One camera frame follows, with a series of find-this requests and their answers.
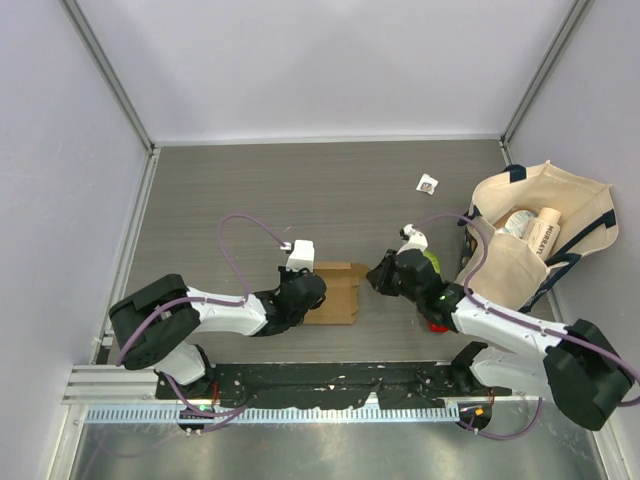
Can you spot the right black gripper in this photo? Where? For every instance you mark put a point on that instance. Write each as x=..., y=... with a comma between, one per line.
x=379, y=277

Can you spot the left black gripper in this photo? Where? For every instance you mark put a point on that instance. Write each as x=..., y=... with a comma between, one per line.
x=285, y=274

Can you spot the brown cardboard paper box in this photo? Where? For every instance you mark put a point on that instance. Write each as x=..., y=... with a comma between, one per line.
x=341, y=304

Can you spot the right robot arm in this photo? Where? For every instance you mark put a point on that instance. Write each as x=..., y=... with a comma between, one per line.
x=573, y=366

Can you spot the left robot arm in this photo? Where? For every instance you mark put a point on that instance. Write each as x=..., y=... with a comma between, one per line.
x=152, y=325

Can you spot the green cabbage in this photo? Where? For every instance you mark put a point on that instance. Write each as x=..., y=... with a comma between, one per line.
x=431, y=256

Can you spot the red bell pepper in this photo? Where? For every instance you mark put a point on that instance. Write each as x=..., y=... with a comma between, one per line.
x=438, y=328

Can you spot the small white wrapper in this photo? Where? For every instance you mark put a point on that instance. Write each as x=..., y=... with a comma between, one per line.
x=427, y=184

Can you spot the white round package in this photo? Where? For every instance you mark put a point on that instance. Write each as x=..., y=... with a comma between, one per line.
x=516, y=223

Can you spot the beige lotion bottle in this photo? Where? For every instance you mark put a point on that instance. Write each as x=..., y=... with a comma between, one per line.
x=542, y=231

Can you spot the beige canvas tote bag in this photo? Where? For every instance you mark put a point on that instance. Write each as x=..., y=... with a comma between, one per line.
x=502, y=267

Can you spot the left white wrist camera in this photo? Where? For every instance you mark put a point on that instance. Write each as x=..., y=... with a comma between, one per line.
x=300, y=256

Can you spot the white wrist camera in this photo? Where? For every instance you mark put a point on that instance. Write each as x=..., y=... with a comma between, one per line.
x=300, y=256
x=413, y=239

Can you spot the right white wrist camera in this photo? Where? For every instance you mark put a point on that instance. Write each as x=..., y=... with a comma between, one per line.
x=413, y=239

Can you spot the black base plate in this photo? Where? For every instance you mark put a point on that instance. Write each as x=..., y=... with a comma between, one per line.
x=336, y=386

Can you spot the white slotted cable duct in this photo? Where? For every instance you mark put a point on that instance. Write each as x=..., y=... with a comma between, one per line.
x=173, y=413

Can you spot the left aluminium frame post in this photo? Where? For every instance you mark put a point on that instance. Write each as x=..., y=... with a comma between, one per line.
x=99, y=57

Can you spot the aluminium frame post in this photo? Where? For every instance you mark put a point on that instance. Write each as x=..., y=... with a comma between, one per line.
x=99, y=57
x=568, y=28

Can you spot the right aluminium frame post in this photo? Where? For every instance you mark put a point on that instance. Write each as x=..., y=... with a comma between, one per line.
x=568, y=28

